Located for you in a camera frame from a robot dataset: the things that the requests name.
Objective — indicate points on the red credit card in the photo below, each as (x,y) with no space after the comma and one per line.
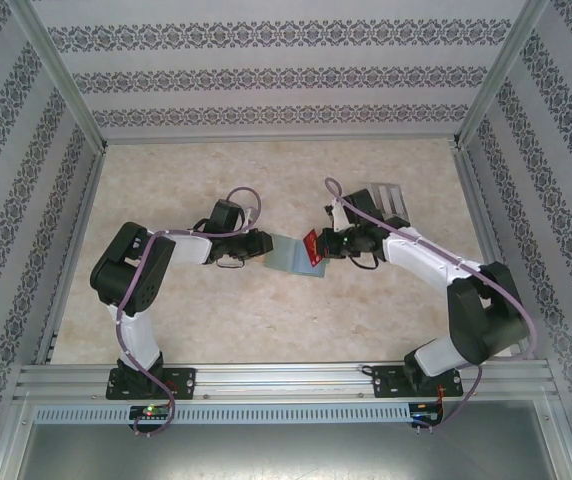
(311,246)

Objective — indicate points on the grey metallic pieces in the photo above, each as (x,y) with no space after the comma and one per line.
(391,202)

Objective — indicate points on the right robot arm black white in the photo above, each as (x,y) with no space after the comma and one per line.
(486,320)

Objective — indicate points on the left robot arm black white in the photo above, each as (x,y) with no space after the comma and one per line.
(131,270)

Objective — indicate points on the right controller board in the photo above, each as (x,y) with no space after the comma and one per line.
(426,415)

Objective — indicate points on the controller board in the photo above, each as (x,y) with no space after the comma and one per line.
(426,415)
(148,412)

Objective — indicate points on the left controller board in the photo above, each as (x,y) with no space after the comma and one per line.
(148,412)

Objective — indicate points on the grey metal panel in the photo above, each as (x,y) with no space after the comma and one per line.
(286,452)

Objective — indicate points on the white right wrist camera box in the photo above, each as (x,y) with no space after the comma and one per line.
(338,215)

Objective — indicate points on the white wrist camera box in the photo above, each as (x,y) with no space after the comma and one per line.
(338,215)
(250,216)

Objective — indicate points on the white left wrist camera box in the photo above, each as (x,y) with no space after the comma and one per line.
(250,216)

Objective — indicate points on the aluminium side rail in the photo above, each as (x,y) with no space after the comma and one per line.
(476,200)
(73,250)

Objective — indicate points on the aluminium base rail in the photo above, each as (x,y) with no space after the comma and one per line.
(286,380)

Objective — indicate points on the aluminium frame post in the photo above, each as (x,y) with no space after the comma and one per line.
(498,70)
(56,70)

